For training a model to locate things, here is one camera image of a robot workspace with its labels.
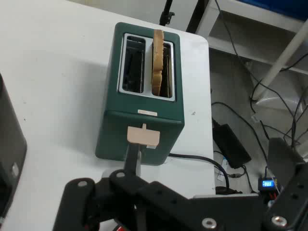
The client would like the beige toaster lever handle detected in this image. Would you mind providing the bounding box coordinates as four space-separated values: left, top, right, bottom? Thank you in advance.
127 123 161 147

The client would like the white cable tag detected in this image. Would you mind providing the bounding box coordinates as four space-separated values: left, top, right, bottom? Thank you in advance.
216 155 230 181

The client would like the long black hanging cable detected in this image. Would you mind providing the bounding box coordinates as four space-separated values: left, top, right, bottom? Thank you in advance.
214 0 259 85

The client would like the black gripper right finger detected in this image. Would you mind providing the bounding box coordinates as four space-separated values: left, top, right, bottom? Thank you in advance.
262 137 308 231

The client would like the black toaster power cable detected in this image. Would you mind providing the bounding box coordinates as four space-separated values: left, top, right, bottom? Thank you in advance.
168 153 230 191

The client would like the black box appliance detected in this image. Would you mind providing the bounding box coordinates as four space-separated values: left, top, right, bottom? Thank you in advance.
0 73 28 226

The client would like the small blue display module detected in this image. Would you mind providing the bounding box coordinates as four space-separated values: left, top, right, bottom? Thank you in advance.
257 176 278 193

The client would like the black plug connector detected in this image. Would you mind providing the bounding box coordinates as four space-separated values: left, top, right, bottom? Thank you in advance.
215 185 244 196

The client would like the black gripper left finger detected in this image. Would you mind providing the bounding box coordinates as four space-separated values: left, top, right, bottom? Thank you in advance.
52 143 193 231

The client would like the toasted bread slice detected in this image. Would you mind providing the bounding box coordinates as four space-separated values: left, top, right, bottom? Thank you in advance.
151 28 165 96

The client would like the white shelf unit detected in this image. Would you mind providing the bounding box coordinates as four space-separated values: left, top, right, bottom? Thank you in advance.
194 0 308 76

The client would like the dark green two-slot toaster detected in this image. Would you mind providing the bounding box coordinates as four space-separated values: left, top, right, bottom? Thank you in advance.
95 22 185 166

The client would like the black tripod stand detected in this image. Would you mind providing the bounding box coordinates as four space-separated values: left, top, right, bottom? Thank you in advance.
158 0 176 26

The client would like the white slanted support bar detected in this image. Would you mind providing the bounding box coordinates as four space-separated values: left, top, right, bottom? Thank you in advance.
252 22 308 100

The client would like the black vertical pole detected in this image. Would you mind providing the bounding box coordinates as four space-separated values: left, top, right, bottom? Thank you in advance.
186 0 210 33

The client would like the black power adapter brick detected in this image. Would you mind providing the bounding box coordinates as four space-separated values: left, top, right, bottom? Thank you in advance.
212 119 252 169

